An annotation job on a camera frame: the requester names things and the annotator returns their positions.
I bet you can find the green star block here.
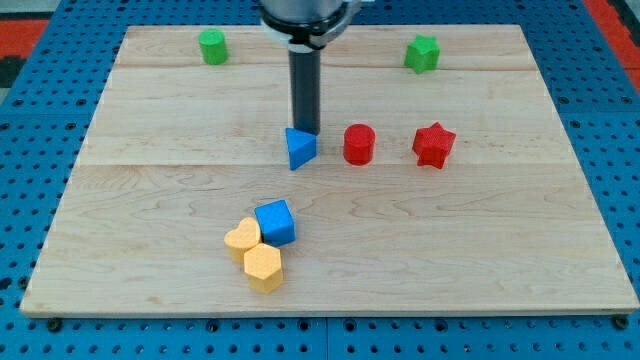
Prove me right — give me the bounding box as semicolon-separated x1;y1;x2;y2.
404;34;440;74

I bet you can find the yellow hexagon block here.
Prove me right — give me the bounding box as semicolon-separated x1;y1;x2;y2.
244;243;284;294

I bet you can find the blue cube block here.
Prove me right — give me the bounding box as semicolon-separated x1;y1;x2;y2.
254;200;296;247

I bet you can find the red star block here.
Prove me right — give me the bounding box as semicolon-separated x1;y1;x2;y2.
412;122;456;169

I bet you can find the yellow heart block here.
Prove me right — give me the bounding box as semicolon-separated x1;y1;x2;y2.
224;217;261;263

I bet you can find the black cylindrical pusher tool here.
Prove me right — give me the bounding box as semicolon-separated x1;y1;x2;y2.
289;50;321;135

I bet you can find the wooden board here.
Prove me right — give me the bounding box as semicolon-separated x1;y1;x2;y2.
21;25;639;318

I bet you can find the blue triangle block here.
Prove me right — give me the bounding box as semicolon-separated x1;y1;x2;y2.
285;128;317;170

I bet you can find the red cylinder block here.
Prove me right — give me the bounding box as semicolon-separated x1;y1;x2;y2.
343;124;376;166

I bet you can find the green cylinder block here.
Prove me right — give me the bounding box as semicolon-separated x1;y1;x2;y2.
198;28;228;65

